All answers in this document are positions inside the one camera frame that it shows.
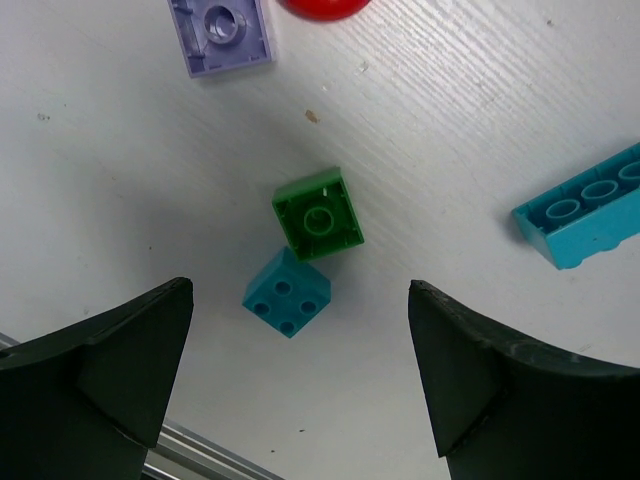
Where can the long teal lego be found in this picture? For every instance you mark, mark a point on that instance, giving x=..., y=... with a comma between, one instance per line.
x=590, y=213

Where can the aluminium table front rail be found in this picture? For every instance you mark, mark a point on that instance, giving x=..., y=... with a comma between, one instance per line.
x=210, y=455

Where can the green square lego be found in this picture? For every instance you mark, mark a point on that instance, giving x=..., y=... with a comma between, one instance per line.
x=317, y=216

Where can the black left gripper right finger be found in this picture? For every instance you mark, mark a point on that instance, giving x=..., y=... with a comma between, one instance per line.
x=504, y=405

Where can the red rounded lego left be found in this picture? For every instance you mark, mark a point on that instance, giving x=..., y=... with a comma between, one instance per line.
x=324, y=10

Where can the teal square lego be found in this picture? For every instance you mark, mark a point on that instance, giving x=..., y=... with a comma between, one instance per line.
x=287, y=294

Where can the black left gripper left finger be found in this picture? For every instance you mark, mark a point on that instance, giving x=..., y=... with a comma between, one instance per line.
x=131, y=354

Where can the purple square lego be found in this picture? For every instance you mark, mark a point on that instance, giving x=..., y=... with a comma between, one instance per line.
x=216, y=36

